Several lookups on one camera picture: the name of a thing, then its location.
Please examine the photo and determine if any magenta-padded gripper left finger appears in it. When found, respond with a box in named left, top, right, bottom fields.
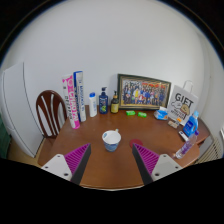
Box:
left=41, top=143, right=92, bottom=185

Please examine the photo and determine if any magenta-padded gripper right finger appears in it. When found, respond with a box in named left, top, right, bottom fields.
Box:
left=132, top=143, right=184, bottom=185

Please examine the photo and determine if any clear purple-label water bottle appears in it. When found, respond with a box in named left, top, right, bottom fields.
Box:
left=173, top=130, right=200, bottom=160

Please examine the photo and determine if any flat round red coaster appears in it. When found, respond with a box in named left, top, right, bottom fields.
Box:
left=129, top=138, right=144, bottom=149

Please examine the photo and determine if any white blue-patterned mug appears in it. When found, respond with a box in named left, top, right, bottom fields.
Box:
left=101, top=128, right=122, bottom=153

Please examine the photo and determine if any small brown patterned box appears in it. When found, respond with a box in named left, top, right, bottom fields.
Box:
left=167, top=119, right=180, bottom=129

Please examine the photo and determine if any blue tissue pack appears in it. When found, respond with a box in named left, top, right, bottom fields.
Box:
left=153, top=106, right=170, bottom=121

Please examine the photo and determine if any blue detergent bottle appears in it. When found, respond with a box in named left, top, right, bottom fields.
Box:
left=182, top=110, right=200, bottom=138

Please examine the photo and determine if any dark wooden chair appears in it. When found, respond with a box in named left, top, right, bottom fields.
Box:
left=35, top=89, right=69, bottom=139

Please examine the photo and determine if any white bottle with blue cap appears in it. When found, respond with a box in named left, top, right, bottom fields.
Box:
left=88, top=92, right=98, bottom=118

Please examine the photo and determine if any white radiator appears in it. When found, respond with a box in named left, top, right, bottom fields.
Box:
left=194, top=136, right=224, bottom=164

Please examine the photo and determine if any dark blue pump bottle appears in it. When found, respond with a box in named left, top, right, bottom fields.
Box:
left=98, top=86, right=109, bottom=115

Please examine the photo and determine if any dark yellow-label pump bottle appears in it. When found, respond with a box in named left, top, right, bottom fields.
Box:
left=110, top=90, right=120, bottom=114

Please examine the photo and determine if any white printed paper bag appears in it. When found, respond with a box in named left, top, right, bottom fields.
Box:
left=166, top=80, right=200, bottom=127

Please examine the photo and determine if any framed group photo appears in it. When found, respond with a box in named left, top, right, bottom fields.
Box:
left=116, top=73, right=172, bottom=111

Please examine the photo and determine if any white refrigerator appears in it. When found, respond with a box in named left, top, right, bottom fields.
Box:
left=0, top=62, right=44, bottom=158

